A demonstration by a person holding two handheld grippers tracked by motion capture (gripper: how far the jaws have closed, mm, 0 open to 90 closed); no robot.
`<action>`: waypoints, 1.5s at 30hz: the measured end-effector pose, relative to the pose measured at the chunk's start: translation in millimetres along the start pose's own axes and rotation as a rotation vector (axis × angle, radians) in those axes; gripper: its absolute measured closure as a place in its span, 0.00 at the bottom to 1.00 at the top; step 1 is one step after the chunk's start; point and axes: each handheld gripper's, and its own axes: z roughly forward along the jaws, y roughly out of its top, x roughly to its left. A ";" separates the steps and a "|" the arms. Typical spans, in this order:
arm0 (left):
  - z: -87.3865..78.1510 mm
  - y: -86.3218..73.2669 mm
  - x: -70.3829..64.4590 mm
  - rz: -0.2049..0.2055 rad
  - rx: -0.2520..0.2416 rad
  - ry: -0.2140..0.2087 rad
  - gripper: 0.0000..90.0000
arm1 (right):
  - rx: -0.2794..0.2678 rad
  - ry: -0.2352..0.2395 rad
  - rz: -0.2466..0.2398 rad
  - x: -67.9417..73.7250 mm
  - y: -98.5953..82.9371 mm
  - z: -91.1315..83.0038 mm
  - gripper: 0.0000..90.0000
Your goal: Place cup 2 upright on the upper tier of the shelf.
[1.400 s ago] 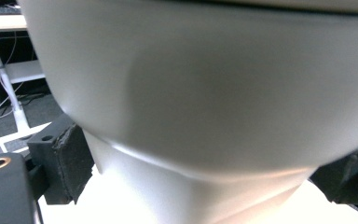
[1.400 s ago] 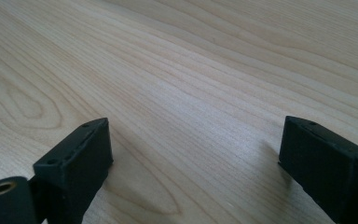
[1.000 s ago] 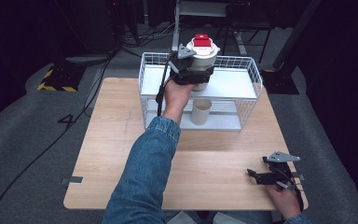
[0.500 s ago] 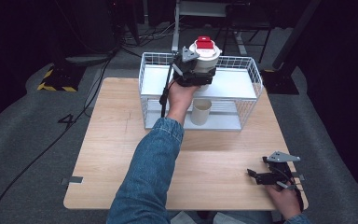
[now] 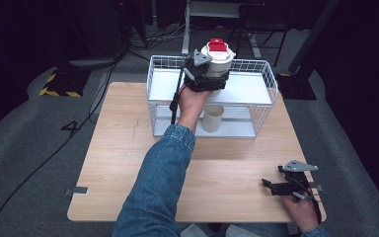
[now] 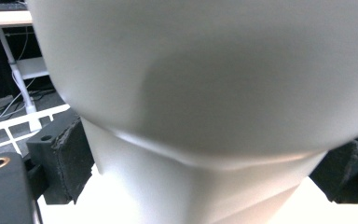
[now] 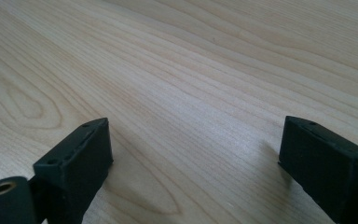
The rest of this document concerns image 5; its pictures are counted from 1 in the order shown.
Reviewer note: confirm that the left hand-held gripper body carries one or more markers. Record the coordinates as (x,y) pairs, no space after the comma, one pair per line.
(207,84)

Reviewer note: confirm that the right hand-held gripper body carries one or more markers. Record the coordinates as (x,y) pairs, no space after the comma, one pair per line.
(296,179)

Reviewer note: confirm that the white jar with red lid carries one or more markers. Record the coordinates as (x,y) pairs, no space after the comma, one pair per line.
(218,57)

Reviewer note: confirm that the white cup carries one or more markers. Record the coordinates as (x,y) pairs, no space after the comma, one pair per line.
(213,120)

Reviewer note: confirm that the person's left hand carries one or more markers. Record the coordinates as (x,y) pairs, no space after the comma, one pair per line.
(192,105)

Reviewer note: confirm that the person's right hand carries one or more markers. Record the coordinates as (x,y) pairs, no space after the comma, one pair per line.
(301,212)

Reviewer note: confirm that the grey metal table clip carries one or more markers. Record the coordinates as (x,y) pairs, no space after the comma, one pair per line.
(317,187)
(77,190)

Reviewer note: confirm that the white metal stand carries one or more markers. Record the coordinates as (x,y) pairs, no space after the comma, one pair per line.
(210,8)

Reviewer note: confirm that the black slanted stand with base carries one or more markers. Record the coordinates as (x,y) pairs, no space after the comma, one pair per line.
(301,75)

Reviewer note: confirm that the black yellow striped stand base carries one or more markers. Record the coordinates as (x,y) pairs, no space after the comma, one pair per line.
(64,84)

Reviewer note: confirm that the black metal chair frame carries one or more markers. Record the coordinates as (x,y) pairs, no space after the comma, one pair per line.
(263,23)

